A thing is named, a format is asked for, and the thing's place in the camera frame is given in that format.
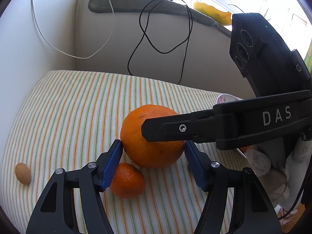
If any large orange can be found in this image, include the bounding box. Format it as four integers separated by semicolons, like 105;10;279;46
120;105;184;168

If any small mandarin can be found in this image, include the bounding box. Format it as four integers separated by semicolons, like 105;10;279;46
109;163;145;199

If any medium orange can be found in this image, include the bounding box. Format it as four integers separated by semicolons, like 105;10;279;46
239;146;249;153

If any right hand white glove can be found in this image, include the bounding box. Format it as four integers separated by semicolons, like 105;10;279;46
246;139;311;211

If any floral white plate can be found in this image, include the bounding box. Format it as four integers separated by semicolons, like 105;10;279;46
215;94;246;158

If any brown kiwi fruit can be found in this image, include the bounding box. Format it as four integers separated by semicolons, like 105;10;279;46
14;163;31;185

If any striped tablecloth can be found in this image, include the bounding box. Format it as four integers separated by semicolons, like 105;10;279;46
0;69;254;234

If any yellow bowl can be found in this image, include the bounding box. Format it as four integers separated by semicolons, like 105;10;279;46
193;2;232;26

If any grey sill cushion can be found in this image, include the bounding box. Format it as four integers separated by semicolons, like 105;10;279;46
88;0;232;38

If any right black camera box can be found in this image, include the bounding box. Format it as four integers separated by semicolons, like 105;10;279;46
230;13;311;97

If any black cable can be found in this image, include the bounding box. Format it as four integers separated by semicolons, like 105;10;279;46
127;0;194;85

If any white cable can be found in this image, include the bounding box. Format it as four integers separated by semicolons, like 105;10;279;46
30;0;115;60

